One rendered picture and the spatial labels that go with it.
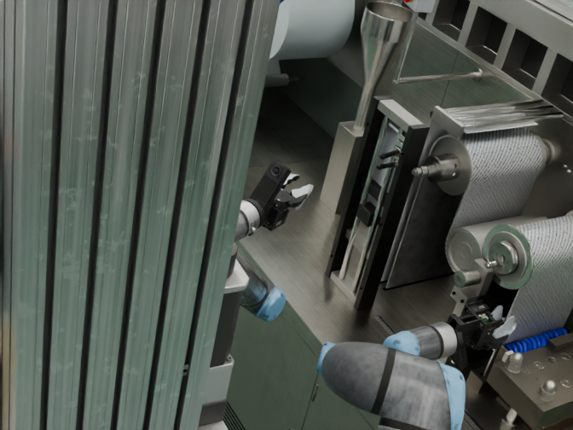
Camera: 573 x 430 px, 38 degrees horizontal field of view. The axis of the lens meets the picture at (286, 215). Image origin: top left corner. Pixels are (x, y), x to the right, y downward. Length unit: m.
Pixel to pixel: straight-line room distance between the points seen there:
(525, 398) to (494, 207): 0.47
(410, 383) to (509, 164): 0.80
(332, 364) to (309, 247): 0.94
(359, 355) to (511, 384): 0.61
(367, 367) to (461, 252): 0.69
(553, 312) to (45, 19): 1.58
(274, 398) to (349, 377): 0.98
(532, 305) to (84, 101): 1.40
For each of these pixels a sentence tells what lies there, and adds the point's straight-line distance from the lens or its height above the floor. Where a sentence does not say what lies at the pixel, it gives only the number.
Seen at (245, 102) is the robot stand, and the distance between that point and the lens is 0.88.
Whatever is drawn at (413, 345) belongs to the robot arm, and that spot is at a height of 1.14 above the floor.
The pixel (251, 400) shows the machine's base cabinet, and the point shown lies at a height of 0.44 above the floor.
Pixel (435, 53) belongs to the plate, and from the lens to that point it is 2.53.
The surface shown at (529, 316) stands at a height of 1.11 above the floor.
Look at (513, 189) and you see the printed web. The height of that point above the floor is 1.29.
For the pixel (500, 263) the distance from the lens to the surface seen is 1.92.
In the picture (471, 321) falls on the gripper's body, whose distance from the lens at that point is 1.85.
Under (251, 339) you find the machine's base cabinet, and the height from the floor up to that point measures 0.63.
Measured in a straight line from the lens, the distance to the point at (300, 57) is 2.56.
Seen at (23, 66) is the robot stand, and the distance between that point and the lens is 0.79.
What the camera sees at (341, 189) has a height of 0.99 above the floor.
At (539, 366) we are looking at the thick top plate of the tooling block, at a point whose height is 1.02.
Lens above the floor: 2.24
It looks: 33 degrees down
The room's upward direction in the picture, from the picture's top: 13 degrees clockwise
